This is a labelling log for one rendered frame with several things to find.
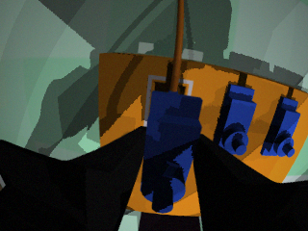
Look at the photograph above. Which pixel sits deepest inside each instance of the orange flat deck plate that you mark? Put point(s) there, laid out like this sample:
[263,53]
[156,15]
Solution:
[261,122]

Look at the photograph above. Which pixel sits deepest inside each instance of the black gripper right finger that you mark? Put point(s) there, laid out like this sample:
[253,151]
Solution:
[234,197]

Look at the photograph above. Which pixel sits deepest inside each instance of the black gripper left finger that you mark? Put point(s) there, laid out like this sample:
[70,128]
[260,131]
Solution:
[93,188]

